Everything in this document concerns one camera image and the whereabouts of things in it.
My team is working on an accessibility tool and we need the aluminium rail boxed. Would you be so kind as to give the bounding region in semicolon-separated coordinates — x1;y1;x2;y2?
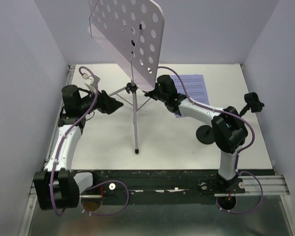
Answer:
42;65;76;169
213;175;290;197

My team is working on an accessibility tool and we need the aluminium left side rail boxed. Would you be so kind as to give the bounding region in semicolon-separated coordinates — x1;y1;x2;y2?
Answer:
42;65;76;169

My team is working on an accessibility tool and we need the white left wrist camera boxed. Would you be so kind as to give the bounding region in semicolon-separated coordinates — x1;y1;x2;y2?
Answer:
82;73;100;93

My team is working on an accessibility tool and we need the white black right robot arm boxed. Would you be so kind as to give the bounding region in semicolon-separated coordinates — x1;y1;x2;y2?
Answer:
144;75;248;193

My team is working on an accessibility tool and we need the lilac tripod music stand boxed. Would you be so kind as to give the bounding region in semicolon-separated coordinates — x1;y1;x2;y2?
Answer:
88;0;165;154

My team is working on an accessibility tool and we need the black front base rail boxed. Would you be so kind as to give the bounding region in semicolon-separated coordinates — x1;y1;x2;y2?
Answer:
78;168;246;206

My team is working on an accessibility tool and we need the white sheet music page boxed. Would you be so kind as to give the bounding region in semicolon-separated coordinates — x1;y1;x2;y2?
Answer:
180;74;209;105

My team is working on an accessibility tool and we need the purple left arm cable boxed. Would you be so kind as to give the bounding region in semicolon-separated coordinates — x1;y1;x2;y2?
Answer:
49;65;130;217

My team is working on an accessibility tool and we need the black clip microphone stand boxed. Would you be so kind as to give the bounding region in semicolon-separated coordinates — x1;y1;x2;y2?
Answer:
239;92;265;117

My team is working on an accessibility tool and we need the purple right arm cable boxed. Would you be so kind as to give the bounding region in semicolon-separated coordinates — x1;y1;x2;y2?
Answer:
157;66;264;214

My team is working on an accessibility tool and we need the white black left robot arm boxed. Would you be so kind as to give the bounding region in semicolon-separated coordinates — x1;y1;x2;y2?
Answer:
33;85;123;216

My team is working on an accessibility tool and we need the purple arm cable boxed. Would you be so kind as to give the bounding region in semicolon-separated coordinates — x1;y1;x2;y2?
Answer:
49;65;130;217
157;66;264;214

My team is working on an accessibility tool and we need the aluminium front rail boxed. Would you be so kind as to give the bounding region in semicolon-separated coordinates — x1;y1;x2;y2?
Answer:
213;175;290;197

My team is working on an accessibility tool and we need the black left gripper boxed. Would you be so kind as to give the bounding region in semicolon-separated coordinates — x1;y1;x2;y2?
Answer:
78;86;123;114

